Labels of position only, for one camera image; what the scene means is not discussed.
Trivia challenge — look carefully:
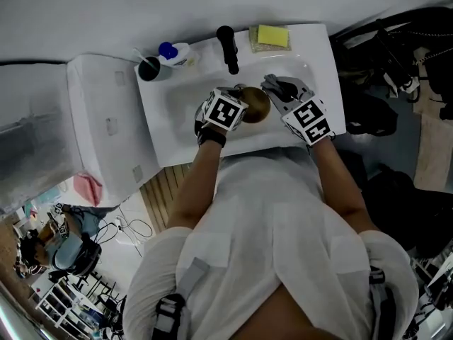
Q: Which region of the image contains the person's white shirt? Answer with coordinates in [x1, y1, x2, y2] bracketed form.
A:
[122, 145, 420, 340]

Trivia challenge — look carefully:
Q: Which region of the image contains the tan floor mat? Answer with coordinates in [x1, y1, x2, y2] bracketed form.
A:
[413, 47, 453, 191]

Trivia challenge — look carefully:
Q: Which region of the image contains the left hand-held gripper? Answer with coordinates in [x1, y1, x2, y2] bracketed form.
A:
[202, 82, 250, 132]

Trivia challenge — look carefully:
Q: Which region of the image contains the white toothbrush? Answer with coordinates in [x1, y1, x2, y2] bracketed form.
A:
[132, 47, 154, 67]

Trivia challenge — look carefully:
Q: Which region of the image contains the dark green cup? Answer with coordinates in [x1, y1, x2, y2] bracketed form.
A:
[137, 55, 175, 83]

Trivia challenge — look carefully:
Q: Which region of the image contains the black bag with chain strap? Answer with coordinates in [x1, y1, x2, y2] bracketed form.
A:
[332, 7, 453, 102]

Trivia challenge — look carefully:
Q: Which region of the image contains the person's left hand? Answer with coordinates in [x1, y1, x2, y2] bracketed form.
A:
[193, 110, 228, 149]

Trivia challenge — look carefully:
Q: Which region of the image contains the white sink basin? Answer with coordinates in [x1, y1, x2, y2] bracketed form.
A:
[133, 23, 347, 169]

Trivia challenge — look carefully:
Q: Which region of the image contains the black cable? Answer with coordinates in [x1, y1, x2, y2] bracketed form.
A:
[94, 220, 118, 244]

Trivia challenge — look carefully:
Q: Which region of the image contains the white shelf rack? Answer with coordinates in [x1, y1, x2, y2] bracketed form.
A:
[34, 280, 90, 333]

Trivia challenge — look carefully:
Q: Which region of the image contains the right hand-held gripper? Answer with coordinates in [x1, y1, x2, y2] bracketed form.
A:
[263, 76, 336, 147]

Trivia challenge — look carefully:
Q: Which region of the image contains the large black bag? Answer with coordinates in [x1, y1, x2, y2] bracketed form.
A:
[364, 164, 453, 259]

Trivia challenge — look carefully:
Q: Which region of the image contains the white cable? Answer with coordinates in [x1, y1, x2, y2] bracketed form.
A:
[115, 203, 154, 248]

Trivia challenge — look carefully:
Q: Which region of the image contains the light blue face mask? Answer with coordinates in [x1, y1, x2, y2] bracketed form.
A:
[38, 186, 69, 205]

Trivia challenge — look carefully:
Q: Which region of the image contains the person's right forearm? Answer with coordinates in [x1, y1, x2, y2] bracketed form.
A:
[311, 138, 378, 234]

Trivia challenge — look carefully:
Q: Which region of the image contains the grey harness strap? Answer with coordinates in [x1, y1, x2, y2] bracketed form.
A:
[367, 266, 398, 340]
[154, 256, 211, 340]

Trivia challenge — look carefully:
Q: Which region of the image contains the grey plastic-covered appliance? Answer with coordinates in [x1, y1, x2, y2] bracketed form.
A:
[0, 60, 84, 214]

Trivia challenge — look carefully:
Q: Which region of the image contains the brown round bowl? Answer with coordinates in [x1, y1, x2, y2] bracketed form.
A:
[240, 86, 272, 124]

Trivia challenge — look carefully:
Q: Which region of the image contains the black faucet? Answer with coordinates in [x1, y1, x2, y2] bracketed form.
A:
[216, 25, 241, 76]

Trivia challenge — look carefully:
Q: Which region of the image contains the person's left forearm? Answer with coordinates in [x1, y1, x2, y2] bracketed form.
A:
[166, 142, 227, 232]

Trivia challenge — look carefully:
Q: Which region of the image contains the person's bare chest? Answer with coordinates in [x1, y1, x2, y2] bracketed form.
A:
[243, 283, 357, 340]

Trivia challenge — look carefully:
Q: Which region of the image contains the yellow sponge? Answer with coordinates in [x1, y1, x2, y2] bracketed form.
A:
[257, 24, 289, 47]
[248, 25, 294, 54]

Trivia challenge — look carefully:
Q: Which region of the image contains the blue-pump soap bottle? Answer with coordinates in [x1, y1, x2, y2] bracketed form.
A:
[158, 41, 193, 68]

